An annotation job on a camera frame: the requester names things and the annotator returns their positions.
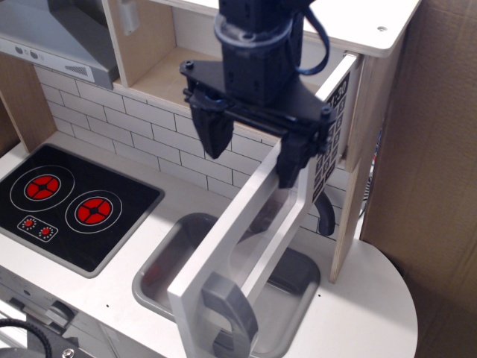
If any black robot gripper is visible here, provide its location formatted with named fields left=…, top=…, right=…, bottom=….
left=180, top=29, right=335, bottom=189

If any white toy microwave door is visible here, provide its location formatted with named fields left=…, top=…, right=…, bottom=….
left=168, top=53, right=361, bottom=357

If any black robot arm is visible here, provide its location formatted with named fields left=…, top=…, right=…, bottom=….
left=180, top=1, right=335, bottom=189

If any white wooden microwave cabinet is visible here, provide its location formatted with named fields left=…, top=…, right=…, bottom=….
left=104, top=1, right=419, bottom=282

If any dark grey toy faucet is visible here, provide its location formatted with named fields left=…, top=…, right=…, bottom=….
left=315, top=192, right=335, bottom=236

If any grey toy sink basin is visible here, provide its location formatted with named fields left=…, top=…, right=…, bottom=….
left=133, top=213, right=320, bottom=357

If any brown cardboard box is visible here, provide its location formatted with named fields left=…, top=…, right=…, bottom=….
left=361, top=1, right=476, bottom=357

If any black toy stove top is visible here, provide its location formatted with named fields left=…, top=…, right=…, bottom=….
left=1, top=145, right=165, bottom=278

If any grey toy range hood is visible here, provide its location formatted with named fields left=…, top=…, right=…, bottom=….
left=1, top=1, right=119, bottom=90

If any grey oven knob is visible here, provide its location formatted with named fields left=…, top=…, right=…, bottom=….
left=45, top=301, right=76, bottom=330

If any black cable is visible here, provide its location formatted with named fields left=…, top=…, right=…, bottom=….
left=292, top=7, right=332, bottom=75

